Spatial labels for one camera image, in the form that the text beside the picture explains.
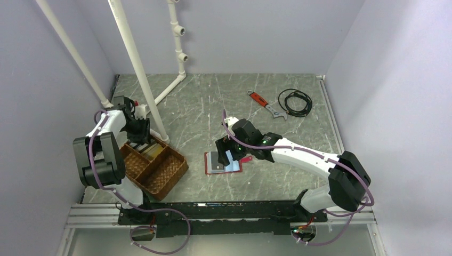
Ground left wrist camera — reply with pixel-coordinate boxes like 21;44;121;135
134;105;148;119

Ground white pvc pipe frame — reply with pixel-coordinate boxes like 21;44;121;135
36;1;188;142

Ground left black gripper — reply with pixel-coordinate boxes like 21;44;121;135
122;117;151;146

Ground white cards in basket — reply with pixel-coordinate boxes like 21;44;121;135
128;142;164;160

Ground purple cable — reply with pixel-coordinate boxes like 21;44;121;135
221;108;375;247
88;109;191;256

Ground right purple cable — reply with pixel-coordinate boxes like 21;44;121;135
221;108;375;247

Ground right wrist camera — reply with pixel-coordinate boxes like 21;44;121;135
224;116;239;129

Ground dark credit card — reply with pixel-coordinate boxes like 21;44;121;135
208;151;225;173

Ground coiled black cable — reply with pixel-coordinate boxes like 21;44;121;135
278;89;313;118

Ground red handled adjustable wrench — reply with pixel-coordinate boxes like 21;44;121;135
247;90;287;121

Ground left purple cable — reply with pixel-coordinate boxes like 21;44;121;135
88;109;191;256

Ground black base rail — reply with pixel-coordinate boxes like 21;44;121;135
118;200;327;238

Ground woven wicker basket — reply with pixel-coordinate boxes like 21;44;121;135
120;138;188;201

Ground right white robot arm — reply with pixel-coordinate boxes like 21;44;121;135
215;117;375;221

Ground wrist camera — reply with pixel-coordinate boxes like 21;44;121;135
224;116;239;129
134;105;148;119

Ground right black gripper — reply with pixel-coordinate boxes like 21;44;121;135
216;133;252;166

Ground aluminium frame rail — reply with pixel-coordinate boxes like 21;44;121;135
56;203;388;256

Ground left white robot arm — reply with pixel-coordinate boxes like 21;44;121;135
72;96;154;224

